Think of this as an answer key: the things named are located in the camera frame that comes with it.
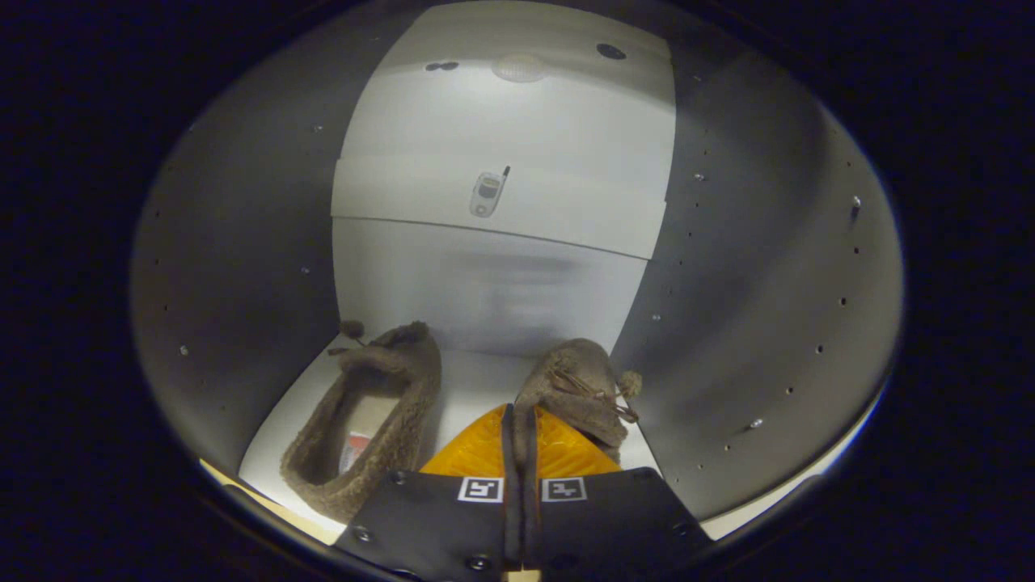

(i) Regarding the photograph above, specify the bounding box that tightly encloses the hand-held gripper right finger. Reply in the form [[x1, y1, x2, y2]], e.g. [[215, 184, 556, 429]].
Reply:
[[522, 404, 714, 582]]

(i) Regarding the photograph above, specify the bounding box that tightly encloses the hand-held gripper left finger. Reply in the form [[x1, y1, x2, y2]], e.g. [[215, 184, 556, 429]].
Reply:
[[334, 403, 523, 582]]

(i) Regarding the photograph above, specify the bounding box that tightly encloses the brown fuzzy slipper shoe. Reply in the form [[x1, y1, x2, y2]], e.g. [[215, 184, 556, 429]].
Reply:
[[513, 338, 644, 466], [280, 320, 444, 523]]

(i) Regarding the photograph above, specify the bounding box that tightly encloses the round cabinet light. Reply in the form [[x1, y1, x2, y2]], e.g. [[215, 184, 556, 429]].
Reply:
[[490, 53, 551, 84]]

